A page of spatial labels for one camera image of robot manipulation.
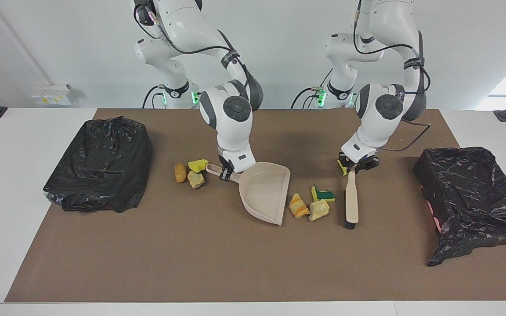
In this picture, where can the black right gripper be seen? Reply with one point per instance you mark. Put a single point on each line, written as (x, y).
(222, 163)

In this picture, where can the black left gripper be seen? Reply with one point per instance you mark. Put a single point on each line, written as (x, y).
(358, 163)

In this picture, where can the small yellow sponge wedge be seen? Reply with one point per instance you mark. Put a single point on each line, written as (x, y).
(340, 167)

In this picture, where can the yellow green sponge piece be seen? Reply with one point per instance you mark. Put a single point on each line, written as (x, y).
(198, 166)

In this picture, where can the pale foam chunk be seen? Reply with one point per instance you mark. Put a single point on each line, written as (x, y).
(196, 180)

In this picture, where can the beige hand brush black bristles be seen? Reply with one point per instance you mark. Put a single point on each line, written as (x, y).
(352, 202)

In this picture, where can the beige plastic dustpan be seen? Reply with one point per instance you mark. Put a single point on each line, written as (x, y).
(266, 188)

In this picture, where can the green yellow jagged sponge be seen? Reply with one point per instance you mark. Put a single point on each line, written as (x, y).
(323, 195)

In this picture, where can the brown bread roll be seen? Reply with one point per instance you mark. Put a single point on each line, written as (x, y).
(180, 173)

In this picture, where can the pale striped bread piece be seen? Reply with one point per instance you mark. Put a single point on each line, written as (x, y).
(319, 210)

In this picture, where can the orange striped bread piece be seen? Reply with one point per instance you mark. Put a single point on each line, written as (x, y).
(299, 206)

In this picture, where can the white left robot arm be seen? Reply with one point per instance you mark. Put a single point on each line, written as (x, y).
(380, 118)

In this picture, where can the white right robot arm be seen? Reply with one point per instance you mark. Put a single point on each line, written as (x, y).
(231, 127)

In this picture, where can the black bag lined pink bin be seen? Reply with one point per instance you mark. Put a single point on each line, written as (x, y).
(468, 197)

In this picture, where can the brown table mat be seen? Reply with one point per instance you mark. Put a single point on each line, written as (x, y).
(253, 272)

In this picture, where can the white wall socket box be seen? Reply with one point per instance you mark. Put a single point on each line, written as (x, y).
(51, 95)

